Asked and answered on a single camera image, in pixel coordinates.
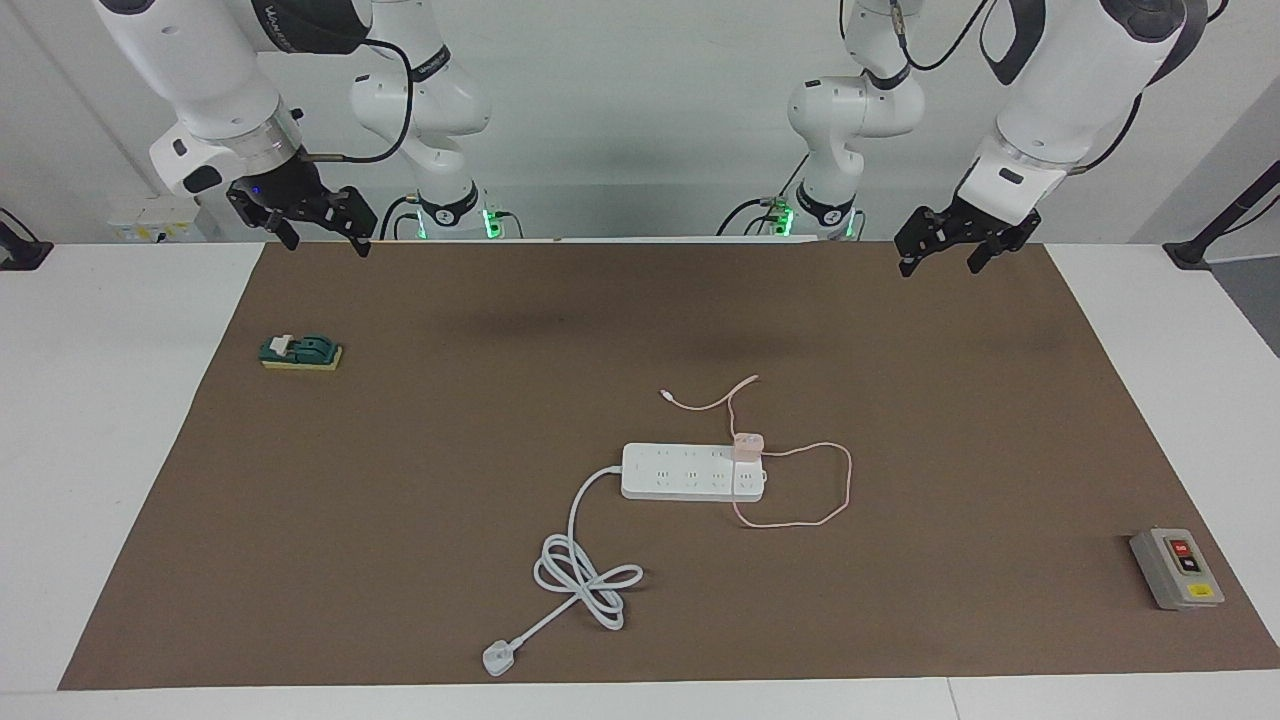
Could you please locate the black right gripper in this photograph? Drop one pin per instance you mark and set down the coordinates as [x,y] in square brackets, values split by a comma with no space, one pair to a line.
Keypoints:
[290,195]

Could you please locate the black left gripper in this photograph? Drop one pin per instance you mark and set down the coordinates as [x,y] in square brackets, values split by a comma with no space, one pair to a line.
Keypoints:
[965,222]

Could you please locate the pink charger adapter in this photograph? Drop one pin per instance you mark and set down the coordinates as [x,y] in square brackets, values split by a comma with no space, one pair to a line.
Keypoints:
[748,446]

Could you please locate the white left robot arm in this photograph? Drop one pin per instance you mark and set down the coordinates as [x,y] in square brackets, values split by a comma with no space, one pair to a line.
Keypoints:
[1060,90]

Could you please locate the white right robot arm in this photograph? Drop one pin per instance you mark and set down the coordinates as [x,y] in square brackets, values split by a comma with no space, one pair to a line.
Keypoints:
[200,70]

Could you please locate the white box with yellow labels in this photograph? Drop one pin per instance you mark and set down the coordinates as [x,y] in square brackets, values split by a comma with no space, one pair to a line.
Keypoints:
[155,218]

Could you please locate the brown table mat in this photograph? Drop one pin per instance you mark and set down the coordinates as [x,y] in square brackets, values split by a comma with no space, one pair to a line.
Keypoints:
[400,500]

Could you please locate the black angled stand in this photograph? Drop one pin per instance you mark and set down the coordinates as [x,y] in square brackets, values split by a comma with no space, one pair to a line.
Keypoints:
[1235,210]

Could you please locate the green knife switch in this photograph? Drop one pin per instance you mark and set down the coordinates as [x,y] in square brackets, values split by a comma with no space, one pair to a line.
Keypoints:
[305,352]

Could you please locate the black clamp mount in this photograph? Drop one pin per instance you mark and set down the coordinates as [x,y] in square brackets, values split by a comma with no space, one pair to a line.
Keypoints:
[20,252]

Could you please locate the grey push-button switch box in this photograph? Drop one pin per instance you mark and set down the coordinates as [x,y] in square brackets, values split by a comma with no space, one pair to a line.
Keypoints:
[1178,570]

